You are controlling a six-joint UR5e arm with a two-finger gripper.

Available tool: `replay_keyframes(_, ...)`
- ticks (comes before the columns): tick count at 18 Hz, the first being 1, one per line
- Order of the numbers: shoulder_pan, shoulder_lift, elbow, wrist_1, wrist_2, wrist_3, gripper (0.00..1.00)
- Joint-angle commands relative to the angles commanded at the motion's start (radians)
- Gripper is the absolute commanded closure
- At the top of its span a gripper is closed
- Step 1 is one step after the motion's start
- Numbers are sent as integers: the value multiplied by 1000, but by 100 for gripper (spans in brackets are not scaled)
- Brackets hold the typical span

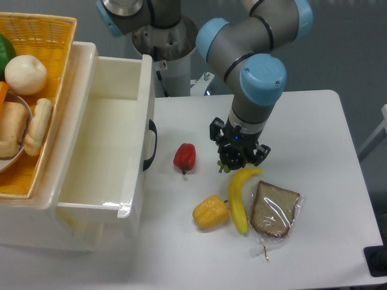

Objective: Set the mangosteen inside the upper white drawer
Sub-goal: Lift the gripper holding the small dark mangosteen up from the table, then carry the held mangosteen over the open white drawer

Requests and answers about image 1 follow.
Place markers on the white round onion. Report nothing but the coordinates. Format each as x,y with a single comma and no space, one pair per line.
26,75

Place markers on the white drawer cabinet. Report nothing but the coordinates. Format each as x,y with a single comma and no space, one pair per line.
36,221

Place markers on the white frame at right edge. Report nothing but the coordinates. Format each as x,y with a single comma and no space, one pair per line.
374,139

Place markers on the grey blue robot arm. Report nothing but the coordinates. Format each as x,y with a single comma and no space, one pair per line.
239,54

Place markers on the beige bone-shaped biscuit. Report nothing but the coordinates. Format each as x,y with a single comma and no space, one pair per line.
37,127

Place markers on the yellow bell pepper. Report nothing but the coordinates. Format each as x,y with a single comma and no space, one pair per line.
210,213

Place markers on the black device at table edge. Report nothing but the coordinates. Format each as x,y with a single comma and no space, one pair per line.
376,260

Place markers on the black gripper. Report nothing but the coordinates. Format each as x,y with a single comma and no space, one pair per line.
237,148

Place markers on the bread slice in plastic wrap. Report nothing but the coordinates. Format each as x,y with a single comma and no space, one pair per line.
272,214

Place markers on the green pepper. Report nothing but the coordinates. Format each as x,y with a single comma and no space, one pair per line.
7,53

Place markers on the open upper white drawer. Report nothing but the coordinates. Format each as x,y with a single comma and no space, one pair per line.
115,144

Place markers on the yellow banana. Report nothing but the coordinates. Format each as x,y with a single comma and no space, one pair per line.
235,201

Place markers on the red bell pepper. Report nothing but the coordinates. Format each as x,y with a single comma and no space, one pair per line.
185,157

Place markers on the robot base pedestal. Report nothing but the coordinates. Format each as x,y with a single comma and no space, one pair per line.
171,51

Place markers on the beige bread loaf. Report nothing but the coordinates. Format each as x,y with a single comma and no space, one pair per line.
13,123

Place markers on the orange vegetable piece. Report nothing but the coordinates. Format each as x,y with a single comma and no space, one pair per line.
3,93

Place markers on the brown round bowl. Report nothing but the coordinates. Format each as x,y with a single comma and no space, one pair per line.
7,162

